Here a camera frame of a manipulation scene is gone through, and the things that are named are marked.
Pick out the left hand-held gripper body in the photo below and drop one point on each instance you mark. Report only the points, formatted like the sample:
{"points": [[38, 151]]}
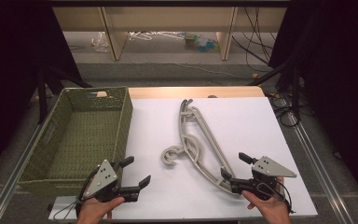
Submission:
{"points": [[104, 180]]}

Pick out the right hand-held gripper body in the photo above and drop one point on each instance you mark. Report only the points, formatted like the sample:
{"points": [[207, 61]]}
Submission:
{"points": [[265, 175]]}

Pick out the grey plastic clothes hanger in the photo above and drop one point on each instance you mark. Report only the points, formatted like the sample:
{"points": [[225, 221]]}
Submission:
{"points": [[177, 148], [167, 161]]}

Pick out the green woven basket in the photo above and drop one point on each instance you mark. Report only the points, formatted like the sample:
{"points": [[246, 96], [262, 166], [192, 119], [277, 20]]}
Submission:
{"points": [[84, 133]]}

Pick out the person's left hand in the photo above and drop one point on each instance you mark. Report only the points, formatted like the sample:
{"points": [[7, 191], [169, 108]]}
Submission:
{"points": [[95, 209]]}

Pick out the person's right hand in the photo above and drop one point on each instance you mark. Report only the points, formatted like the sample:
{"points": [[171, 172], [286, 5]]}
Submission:
{"points": [[271, 209]]}

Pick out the white table mat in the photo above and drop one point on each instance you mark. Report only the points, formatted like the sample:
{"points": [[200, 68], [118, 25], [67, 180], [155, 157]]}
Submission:
{"points": [[245, 124]]}

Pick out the black metal stand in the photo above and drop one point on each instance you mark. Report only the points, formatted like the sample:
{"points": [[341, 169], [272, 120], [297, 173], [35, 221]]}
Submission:
{"points": [[293, 84], [42, 93]]}

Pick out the clear plastic bag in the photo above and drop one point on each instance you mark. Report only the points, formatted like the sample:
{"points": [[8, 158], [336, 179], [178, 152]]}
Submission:
{"points": [[99, 42]]}

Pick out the colourful toy pile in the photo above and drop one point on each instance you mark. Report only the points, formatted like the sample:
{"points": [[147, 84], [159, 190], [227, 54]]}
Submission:
{"points": [[200, 43]]}

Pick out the white hangers on floor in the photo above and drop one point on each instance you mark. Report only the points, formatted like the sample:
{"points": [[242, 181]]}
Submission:
{"points": [[143, 35]]}

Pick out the black curtain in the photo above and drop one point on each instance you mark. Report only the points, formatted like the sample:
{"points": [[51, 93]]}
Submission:
{"points": [[12, 62], [338, 62]]}

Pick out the beige wooden desk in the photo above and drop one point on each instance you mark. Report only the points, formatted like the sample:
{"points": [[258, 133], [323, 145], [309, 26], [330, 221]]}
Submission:
{"points": [[167, 18]]}

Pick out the aluminium rail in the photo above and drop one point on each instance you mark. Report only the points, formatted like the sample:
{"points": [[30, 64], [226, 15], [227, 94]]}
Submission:
{"points": [[317, 168], [12, 180]]}

